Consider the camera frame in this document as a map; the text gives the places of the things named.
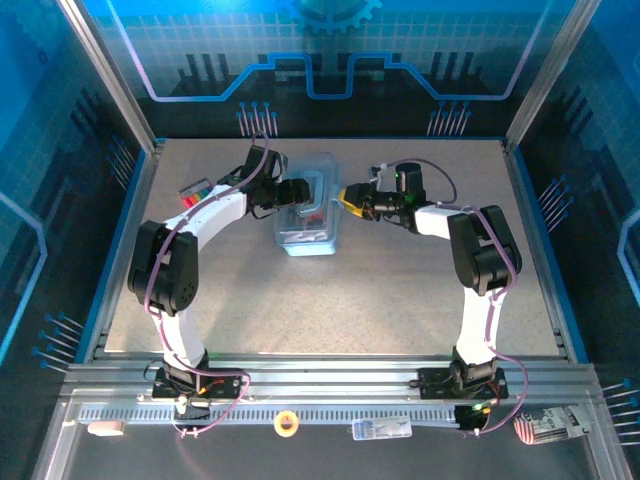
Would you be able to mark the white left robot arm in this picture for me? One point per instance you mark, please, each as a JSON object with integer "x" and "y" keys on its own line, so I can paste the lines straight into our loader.
{"x": 162, "y": 270}

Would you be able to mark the blue plastic tool box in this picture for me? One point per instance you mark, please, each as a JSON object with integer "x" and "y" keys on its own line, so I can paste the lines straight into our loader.
{"x": 310, "y": 250}

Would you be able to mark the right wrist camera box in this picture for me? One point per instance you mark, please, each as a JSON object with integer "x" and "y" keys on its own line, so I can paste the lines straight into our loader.
{"x": 379, "y": 174}

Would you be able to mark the aluminium frame post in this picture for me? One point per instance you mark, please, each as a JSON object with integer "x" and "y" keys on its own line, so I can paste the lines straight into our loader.
{"x": 548, "y": 75}
{"x": 114, "y": 80}

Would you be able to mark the striped label card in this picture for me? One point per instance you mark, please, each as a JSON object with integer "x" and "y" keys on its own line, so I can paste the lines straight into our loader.
{"x": 550, "y": 425}

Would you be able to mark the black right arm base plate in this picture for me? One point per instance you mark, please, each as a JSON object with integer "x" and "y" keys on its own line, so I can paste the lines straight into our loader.
{"x": 432, "y": 382}

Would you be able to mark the yellow tape roll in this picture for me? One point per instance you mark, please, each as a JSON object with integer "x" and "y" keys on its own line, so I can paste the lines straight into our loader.
{"x": 278, "y": 424}

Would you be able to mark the clear pack of coloured markers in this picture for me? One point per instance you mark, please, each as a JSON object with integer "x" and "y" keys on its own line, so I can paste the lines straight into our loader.
{"x": 189, "y": 192}

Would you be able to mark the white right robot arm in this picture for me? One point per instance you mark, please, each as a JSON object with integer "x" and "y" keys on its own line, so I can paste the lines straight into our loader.
{"x": 487, "y": 250}

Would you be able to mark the aluminium front rail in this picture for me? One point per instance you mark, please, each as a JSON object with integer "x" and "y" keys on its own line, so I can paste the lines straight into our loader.
{"x": 325, "y": 370}

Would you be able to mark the aluminium side rail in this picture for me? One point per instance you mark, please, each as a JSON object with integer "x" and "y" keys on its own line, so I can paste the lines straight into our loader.
{"x": 142, "y": 185}
{"x": 535, "y": 250}

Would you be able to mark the pink eraser block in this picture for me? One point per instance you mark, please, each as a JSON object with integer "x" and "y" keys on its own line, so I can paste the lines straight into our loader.
{"x": 105, "y": 428}

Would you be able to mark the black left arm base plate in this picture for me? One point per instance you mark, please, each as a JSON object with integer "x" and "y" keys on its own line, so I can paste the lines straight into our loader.
{"x": 227, "y": 380}

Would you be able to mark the clear plastic packet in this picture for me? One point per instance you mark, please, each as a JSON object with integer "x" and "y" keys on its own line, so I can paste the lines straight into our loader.
{"x": 380, "y": 428}

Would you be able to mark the small black electronics box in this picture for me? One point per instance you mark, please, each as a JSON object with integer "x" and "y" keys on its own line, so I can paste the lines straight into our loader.
{"x": 467, "y": 417}

